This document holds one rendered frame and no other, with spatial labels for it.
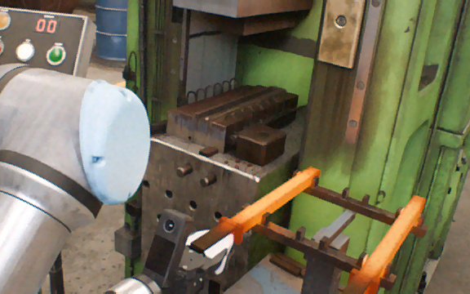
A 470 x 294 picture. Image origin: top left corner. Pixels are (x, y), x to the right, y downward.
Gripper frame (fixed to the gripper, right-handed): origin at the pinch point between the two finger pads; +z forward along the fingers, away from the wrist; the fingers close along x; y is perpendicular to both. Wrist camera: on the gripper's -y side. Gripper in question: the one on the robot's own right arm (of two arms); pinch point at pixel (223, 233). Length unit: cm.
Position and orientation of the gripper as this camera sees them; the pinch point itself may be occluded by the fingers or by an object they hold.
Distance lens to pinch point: 86.6
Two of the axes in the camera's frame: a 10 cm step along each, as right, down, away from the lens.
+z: 5.8, -2.7, 7.7
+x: 8.1, 3.0, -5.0
